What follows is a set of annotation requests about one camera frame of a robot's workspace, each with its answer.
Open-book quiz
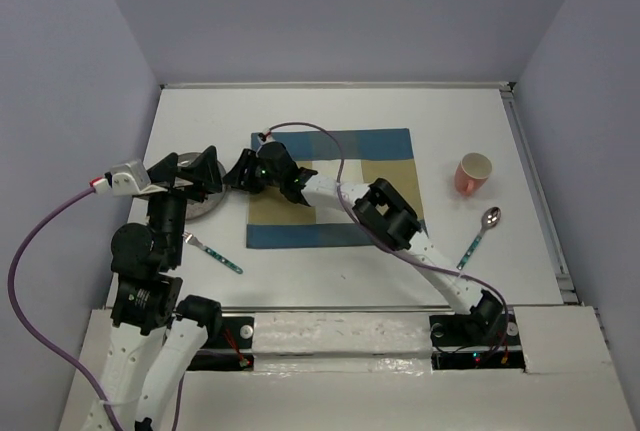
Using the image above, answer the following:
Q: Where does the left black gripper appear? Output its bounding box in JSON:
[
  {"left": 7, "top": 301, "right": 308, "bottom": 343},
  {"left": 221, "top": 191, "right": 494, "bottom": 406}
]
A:
[{"left": 144, "top": 143, "right": 224, "bottom": 264}]

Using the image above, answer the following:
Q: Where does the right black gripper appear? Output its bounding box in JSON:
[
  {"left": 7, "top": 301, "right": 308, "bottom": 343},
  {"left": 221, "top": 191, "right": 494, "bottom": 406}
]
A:
[{"left": 223, "top": 148, "right": 283, "bottom": 193}]

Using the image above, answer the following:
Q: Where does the blue beige placemat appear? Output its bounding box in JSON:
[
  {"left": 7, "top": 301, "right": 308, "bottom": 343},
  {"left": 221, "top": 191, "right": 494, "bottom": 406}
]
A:
[{"left": 246, "top": 128, "right": 424, "bottom": 249}]

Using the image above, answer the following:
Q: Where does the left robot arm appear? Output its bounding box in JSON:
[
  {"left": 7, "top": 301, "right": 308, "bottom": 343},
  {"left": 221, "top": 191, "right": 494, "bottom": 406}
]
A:
[{"left": 83, "top": 146, "right": 223, "bottom": 430}]

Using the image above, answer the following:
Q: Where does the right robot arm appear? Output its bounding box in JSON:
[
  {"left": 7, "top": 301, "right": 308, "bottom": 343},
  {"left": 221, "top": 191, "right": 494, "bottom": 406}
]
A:
[{"left": 223, "top": 141, "right": 508, "bottom": 349}]

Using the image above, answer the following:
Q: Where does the grey patterned plate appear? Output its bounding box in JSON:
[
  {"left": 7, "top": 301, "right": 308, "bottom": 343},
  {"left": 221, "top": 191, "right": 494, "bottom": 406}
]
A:
[{"left": 178, "top": 152, "right": 228, "bottom": 221}]

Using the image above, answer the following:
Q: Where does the pink cup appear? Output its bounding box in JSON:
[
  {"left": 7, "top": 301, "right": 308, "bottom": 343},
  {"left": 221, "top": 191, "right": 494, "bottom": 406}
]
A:
[{"left": 454, "top": 152, "right": 493, "bottom": 197}]

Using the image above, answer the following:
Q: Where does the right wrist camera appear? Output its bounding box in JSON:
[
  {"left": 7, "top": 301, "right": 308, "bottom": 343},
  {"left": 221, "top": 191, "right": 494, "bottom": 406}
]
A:
[{"left": 257, "top": 128, "right": 274, "bottom": 145}]

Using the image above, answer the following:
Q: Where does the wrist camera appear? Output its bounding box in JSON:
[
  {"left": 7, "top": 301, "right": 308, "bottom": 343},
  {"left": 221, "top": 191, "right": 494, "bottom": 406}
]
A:
[
  {"left": 257, "top": 128, "right": 274, "bottom": 145},
  {"left": 89, "top": 159, "right": 151, "bottom": 196}
]

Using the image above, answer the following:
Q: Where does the fork with green handle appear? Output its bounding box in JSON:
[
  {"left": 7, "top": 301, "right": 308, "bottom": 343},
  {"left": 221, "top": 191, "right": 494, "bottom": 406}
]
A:
[{"left": 183, "top": 231, "right": 244, "bottom": 275}]

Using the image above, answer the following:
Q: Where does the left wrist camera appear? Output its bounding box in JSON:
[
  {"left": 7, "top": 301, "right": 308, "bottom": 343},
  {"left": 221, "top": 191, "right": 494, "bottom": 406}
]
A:
[{"left": 89, "top": 159, "right": 151, "bottom": 196}]

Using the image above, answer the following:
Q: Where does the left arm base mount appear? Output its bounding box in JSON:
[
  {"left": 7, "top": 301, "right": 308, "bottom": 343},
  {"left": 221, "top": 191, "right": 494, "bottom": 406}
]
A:
[{"left": 187, "top": 315, "right": 255, "bottom": 372}]

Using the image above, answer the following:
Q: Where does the spoon with green handle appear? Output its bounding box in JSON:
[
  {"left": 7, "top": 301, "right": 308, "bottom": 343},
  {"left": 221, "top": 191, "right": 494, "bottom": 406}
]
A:
[{"left": 456, "top": 206, "right": 502, "bottom": 271}]

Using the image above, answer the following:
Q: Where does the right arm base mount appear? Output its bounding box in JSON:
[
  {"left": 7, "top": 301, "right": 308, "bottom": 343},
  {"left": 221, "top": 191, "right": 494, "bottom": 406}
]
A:
[{"left": 429, "top": 312, "right": 526, "bottom": 371}]

